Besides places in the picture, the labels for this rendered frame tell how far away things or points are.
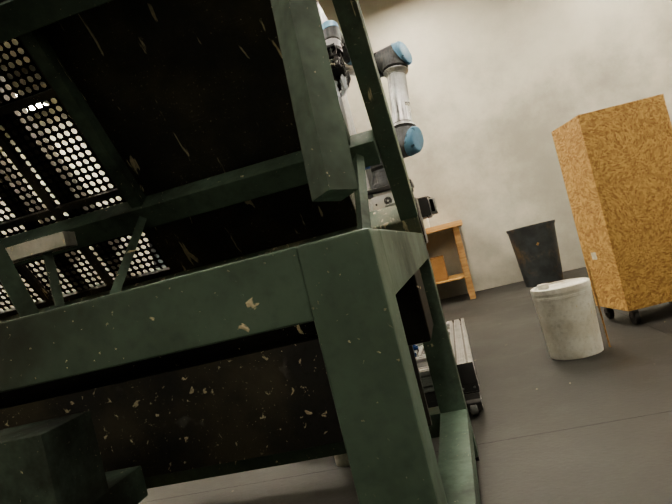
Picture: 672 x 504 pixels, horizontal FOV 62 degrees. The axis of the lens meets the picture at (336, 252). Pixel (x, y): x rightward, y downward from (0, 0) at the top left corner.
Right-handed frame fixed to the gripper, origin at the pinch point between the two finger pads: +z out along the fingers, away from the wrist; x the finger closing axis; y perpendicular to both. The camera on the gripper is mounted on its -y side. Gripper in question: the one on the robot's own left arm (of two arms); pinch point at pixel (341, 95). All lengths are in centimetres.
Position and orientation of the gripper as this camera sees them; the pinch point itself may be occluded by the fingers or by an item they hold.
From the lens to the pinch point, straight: 213.6
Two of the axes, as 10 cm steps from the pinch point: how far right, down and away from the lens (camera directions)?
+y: -3.0, -4.3, -8.5
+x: 9.5, -2.4, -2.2
